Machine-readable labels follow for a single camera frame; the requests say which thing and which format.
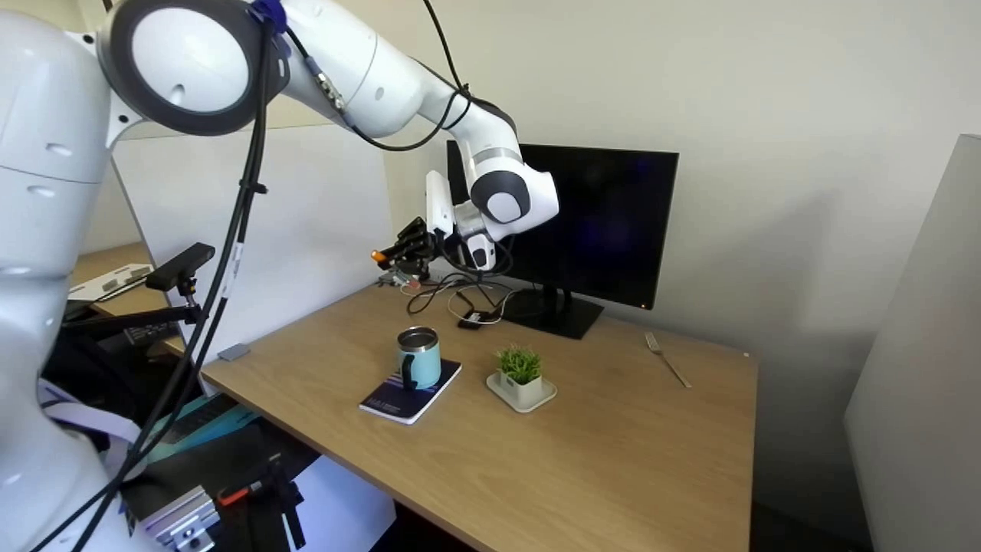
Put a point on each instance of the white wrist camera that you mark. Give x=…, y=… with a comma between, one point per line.
x=440, y=209

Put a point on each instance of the dark purple notebook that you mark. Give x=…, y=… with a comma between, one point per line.
x=406, y=406

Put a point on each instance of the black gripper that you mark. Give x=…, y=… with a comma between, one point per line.
x=418, y=245

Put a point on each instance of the small green potted plant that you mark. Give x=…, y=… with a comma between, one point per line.
x=516, y=362

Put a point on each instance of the white desk divider panel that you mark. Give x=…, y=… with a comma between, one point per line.
x=311, y=231

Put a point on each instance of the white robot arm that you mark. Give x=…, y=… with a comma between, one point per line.
x=198, y=70

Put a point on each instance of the black small adapter dongle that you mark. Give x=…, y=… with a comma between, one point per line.
x=471, y=323

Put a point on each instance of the teal mug black handle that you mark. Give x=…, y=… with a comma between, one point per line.
x=418, y=358

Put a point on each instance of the black computer monitor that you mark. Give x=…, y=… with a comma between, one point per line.
x=605, y=244

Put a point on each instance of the black camera on stand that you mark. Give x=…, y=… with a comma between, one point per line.
x=179, y=275

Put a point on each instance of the white square plant tray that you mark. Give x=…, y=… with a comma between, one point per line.
x=521, y=397

